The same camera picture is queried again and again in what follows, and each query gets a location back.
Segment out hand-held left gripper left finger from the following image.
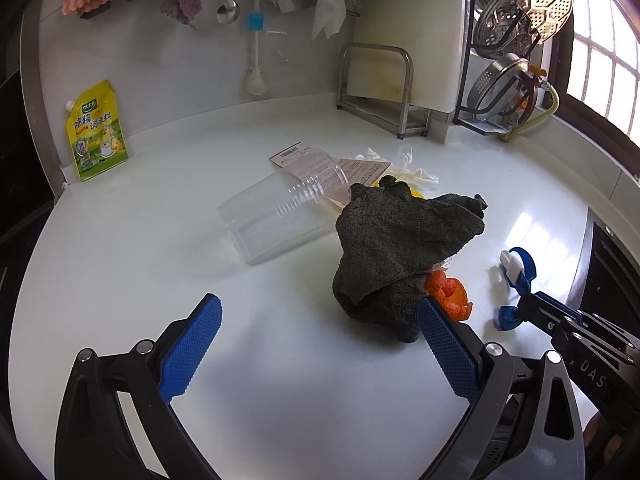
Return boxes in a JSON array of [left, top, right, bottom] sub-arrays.
[[54, 292, 223, 480]]

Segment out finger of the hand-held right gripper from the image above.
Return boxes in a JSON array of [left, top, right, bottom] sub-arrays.
[[519, 291, 601, 342], [547, 317, 632, 363]]

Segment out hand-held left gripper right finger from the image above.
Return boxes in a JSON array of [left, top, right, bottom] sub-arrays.
[[416, 297, 586, 480]]

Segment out orange plastic piece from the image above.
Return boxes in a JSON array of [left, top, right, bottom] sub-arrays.
[[424, 269, 473, 322]]

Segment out dark grey cloth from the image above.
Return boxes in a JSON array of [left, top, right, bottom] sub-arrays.
[[332, 175, 488, 345]]

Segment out clear plastic cup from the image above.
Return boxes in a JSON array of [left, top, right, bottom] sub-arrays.
[[217, 149, 351, 266]]

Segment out steel kitchen sink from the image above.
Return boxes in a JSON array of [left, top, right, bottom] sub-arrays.
[[575, 207, 640, 333]]

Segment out clear plastic wrapper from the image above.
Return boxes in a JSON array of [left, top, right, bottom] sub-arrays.
[[390, 146, 441, 193]]

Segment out pinkish paper sheet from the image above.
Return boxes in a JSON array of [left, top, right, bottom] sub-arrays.
[[269, 142, 391, 200]]

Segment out brass gas valve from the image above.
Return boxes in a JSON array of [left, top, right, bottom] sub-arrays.
[[515, 67, 547, 112]]

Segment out metal strainer pot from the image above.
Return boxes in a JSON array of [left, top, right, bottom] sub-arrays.
[[467, 52, 538, 123]]

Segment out yellow seasoning pouch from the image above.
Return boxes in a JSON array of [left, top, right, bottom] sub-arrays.
[[65, 79, 130, 182]]

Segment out black stove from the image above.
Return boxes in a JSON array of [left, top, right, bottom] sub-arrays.
[[0, 60, 57, 281]]

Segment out metal cutting board rack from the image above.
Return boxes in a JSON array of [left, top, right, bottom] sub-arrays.
[[336, 42, 432, 140]]

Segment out barred window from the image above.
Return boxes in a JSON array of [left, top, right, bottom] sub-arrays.
[[565, 0, 640, 137]]

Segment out steel steamer basket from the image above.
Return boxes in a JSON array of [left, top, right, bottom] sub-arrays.
[[475, 0, 575, 56]]

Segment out white cutting board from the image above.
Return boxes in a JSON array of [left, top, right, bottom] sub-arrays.
[[345, 0, 473, 113]]

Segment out blue and white bottle brush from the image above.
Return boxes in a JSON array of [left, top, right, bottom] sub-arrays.
[[244, 0, 269, 96]]

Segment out yellow gas hose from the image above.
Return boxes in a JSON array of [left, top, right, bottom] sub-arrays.
[[500, 82, 561, 143]]

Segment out black wire dish rack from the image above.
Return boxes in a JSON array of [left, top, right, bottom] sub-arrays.
[[452, 0, 556, 136]]

